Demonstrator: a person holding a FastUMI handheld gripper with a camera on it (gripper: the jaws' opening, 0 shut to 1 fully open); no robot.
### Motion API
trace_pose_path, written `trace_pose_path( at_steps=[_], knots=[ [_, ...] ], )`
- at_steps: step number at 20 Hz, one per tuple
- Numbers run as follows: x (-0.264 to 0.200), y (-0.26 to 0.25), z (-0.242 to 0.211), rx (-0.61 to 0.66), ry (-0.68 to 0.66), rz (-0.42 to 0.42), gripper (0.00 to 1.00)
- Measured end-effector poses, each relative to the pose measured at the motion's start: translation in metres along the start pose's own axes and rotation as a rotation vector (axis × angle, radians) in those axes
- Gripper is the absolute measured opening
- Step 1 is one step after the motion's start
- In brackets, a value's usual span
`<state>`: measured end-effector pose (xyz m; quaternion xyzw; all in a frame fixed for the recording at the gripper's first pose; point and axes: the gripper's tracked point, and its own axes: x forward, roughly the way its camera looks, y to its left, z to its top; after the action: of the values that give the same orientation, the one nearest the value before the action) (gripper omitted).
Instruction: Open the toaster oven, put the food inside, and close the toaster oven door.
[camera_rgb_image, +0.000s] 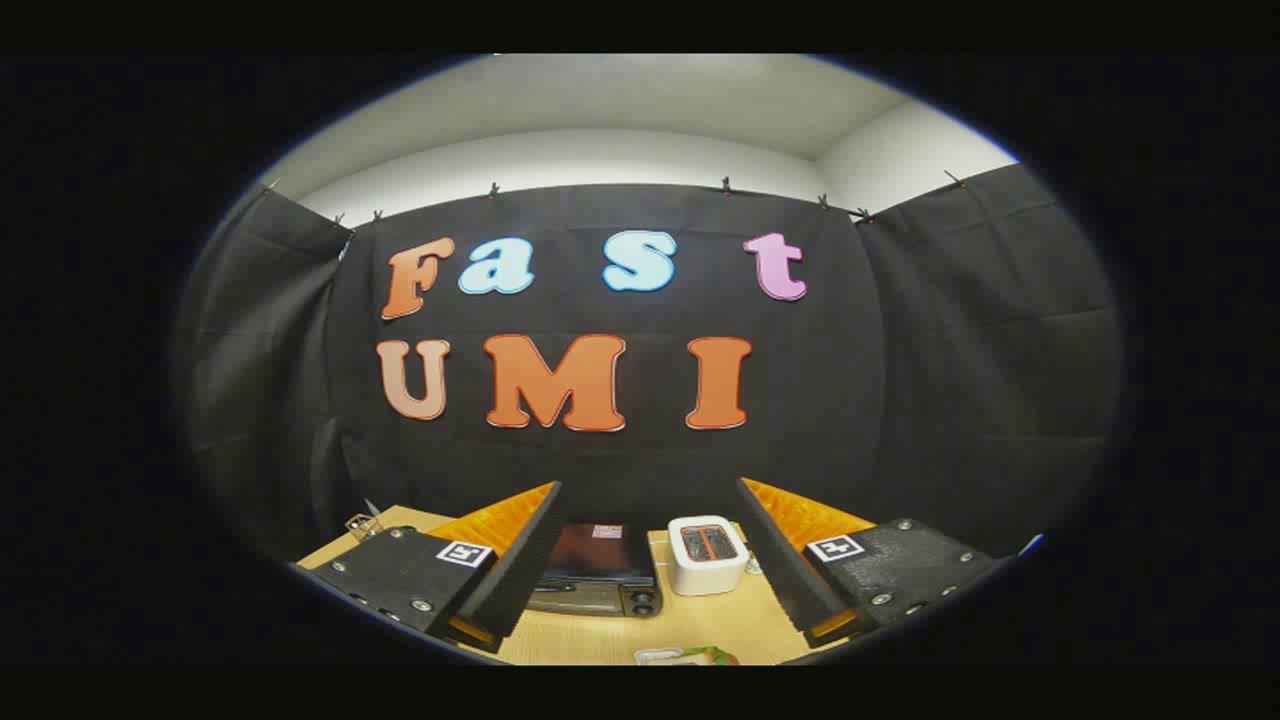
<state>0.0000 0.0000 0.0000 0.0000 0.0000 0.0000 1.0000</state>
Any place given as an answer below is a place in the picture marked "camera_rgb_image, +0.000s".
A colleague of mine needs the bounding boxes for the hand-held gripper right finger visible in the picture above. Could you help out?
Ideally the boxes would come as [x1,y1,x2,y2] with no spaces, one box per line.
[737,477,1001,649]

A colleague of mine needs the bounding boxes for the white toaster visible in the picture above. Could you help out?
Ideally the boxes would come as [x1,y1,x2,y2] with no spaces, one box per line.
[667,515,750,597]

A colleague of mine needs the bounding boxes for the black toaster oven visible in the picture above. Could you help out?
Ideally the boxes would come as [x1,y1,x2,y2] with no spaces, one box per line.
[527,520,666,618]

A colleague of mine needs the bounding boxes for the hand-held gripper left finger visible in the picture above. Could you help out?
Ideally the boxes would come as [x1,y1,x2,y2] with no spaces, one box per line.
[313,480,566,656]

